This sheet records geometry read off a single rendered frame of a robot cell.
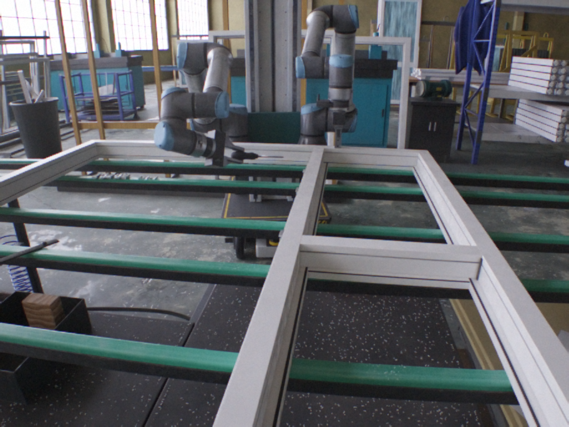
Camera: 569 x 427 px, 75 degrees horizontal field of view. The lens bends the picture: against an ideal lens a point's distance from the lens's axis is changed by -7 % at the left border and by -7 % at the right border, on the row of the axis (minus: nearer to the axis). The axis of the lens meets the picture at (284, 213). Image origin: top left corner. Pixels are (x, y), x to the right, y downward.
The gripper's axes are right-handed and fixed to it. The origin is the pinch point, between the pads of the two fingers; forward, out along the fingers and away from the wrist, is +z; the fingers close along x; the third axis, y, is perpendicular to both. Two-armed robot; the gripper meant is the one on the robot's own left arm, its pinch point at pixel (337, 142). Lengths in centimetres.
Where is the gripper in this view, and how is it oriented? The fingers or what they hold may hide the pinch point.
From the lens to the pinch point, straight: 165.5
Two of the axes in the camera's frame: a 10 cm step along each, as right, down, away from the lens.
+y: 9.9, 0.6, -1.4
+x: 1.5, -3.9, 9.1
